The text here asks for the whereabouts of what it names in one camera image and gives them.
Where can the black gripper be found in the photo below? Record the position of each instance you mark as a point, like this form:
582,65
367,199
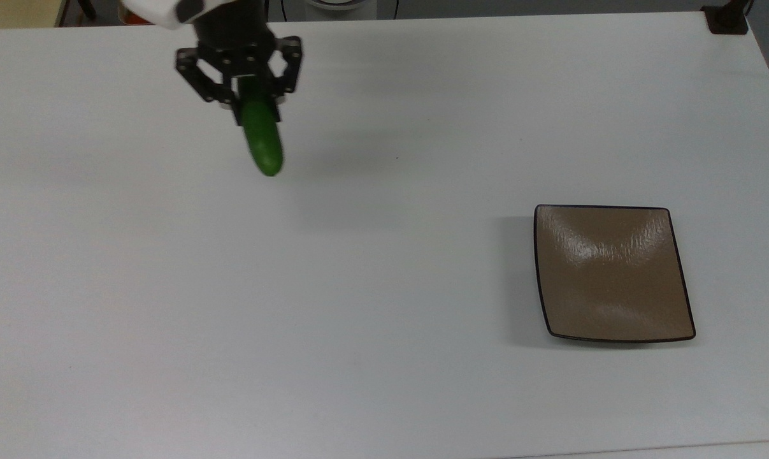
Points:
234,38

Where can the green cucumber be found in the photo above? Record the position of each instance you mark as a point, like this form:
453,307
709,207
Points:
262,137

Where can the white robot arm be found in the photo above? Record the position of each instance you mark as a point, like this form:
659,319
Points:
161,9

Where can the brown square ceramic plate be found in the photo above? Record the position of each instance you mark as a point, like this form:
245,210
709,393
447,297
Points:
613,274

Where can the yellow panel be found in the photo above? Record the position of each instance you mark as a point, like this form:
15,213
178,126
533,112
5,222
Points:
14,13

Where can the black table clamp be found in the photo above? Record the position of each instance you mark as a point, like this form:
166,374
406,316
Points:
727,19

